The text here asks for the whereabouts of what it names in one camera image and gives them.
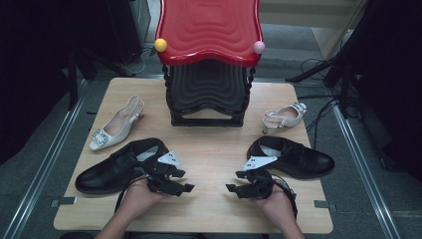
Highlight dark curtain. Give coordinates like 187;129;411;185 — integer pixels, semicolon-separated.
0;0;144;166
342;0;422;183

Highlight red and black shoe rack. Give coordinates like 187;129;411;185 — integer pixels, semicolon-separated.
153;0;267;128

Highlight pink ball knob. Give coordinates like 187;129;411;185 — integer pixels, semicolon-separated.
253;40;267;55

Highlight white slingback heel shoe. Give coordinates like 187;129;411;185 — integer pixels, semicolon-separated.
89;95;146;152
262;102;308;134

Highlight right hand-held gripper cable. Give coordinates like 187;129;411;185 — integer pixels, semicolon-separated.
271;173;299;220

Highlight black metal stand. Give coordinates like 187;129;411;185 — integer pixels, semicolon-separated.
67;49;134;112

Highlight metal floor rail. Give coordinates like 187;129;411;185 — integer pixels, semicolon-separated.
2;79;90;239
330;105;401;239

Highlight grey tape strip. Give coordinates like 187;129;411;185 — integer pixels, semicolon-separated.
314;199;338;212
50;196;78;209

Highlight yellow ball knob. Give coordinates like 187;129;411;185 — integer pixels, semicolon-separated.
153;38;168;53

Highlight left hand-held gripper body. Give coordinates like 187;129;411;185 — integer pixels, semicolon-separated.
133;150;182;194

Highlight left hand-held gripper cable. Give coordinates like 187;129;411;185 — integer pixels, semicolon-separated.
113;174;150;213

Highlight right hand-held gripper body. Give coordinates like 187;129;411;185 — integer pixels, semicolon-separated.
242;155;279;200

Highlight person's left hand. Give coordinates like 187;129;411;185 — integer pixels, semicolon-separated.
119;178;170;221

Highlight black leather shoe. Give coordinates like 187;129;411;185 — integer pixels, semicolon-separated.
246;135;336;180
75;137;170;195

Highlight white floor cable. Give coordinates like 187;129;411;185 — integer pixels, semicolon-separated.
129;47;151;75

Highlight black floor cables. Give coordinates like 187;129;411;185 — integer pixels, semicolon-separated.
296;58;341;151

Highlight black tripod stand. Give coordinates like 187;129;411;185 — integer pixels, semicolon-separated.
285;46;361;119

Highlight person's right hand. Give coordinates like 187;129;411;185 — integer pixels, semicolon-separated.
253;184;297;227

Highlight hand-held gripper cable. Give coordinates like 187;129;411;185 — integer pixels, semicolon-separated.
271;173;299;220
113;174;150;213

